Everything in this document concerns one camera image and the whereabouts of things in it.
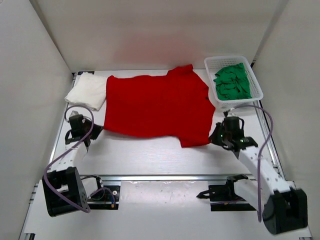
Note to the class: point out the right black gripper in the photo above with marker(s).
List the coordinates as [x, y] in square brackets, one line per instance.
[214, 138]

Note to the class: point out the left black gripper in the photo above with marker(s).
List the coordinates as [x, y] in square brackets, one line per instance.
[97, 128]

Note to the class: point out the white t shirt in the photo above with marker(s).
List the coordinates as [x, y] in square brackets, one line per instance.
[90, 91]

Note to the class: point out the red t shirt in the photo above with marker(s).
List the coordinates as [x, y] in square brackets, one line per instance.
[176, 104]

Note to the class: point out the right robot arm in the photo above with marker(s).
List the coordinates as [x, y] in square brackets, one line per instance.
[281, 207]

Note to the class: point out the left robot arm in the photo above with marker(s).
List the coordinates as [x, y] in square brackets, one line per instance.
[67, 189]

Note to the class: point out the green t shirt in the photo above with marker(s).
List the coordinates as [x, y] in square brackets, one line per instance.
[231, 83]

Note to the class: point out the blue label sticker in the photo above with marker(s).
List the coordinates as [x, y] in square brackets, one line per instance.
[85, 72]

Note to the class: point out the white plastic basket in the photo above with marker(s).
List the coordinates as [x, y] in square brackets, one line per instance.
[214, 64]

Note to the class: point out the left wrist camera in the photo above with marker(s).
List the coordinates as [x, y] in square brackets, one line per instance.
[73, 113]

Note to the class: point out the aluminium table rail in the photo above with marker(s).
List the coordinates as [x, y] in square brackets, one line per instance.
[172, 177]

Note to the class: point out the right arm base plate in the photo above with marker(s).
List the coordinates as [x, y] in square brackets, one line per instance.
[222, 200]

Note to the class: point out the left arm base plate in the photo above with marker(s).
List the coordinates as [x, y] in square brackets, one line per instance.
[102, 195]

